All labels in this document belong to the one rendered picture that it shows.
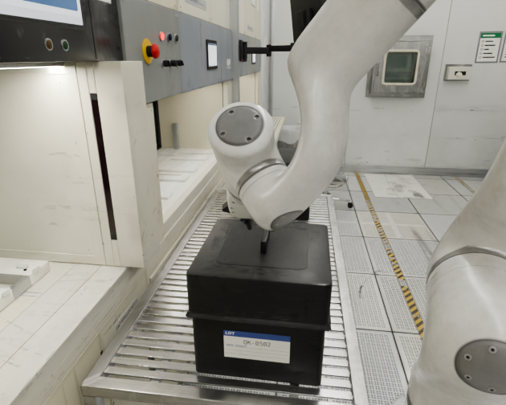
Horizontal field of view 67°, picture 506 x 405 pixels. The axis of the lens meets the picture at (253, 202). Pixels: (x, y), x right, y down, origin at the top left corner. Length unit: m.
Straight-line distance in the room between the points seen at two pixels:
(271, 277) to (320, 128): 0.39
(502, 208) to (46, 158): 0.98
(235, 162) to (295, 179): 0.08
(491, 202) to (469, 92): 4.85
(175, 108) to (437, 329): 2.18
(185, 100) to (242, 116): 1.96
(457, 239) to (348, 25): 0.30
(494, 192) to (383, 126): 4.65
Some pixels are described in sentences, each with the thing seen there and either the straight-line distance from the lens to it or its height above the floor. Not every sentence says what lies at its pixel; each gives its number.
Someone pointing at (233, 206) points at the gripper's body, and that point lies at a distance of 0.65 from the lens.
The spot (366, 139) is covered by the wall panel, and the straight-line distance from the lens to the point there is 5.12.
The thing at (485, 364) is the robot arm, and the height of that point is 1.13.
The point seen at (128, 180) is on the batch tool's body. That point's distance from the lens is 1.01.
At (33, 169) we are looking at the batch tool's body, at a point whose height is 1.14.
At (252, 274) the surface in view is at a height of 1.01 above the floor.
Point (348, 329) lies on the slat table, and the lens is 1.05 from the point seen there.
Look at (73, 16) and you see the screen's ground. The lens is 0.92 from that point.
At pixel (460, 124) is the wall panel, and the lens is 5.36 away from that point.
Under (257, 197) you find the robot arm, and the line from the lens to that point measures 0.48.
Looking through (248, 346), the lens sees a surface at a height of 0.85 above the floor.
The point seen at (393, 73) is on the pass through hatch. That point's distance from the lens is 4.94.
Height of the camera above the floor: 1.41
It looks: 21 degrees down
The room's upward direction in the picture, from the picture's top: straight up
